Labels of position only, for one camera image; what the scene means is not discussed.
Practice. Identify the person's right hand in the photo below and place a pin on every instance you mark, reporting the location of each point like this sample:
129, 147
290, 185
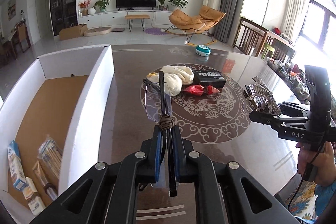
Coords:
325, 163

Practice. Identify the leafy plant by tv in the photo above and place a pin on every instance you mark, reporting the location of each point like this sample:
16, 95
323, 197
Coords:
179, 4

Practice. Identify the wooden chair by window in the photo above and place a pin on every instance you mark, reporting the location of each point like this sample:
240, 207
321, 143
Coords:
255, 40

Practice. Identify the brown cardboard carton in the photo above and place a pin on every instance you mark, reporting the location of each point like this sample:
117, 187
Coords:
73, 32

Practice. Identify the white tv console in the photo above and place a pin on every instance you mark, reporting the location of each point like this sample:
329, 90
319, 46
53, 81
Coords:
120, 19

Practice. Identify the gold cosmetic tube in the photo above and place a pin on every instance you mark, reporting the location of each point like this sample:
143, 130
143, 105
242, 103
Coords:
48, 187

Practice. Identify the orange lounge chair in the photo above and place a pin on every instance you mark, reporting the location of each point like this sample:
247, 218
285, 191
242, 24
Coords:
207, 19

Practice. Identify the cream knit glove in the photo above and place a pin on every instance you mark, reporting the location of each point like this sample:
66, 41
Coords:
183, 72
172, 83

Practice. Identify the blue white medicine box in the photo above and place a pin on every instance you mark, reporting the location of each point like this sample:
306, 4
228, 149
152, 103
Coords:
15, 167

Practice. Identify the red candy pouch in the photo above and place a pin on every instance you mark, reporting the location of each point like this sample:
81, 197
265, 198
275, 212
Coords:
199, 90

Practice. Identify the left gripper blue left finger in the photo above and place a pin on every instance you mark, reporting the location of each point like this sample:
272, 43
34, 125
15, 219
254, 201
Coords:
158, 150

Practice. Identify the black framed glasses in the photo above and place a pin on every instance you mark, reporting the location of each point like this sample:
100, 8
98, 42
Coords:
166, 125

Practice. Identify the beige pet bed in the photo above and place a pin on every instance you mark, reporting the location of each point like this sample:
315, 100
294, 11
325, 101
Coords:
97, 31

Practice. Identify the black rectangular box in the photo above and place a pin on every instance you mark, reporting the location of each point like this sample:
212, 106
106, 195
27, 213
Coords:
209, 77

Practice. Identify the green potted plant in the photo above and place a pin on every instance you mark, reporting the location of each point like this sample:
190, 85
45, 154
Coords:
102, 4

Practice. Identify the red flower vase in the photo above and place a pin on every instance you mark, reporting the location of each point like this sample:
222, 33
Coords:
84, 6

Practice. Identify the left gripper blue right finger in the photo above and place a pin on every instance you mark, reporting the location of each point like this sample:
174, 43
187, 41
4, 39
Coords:
176, 149

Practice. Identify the dining table with chairs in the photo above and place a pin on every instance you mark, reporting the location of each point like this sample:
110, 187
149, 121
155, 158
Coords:
18, 38

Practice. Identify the white cardboard box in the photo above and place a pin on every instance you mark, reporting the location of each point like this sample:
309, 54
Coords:
61, 95

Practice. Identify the rhinestone gold hair clip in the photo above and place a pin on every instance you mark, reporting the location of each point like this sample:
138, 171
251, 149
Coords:
260, 98

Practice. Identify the teal white round container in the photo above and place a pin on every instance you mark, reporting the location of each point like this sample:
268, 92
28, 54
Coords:
202, 50

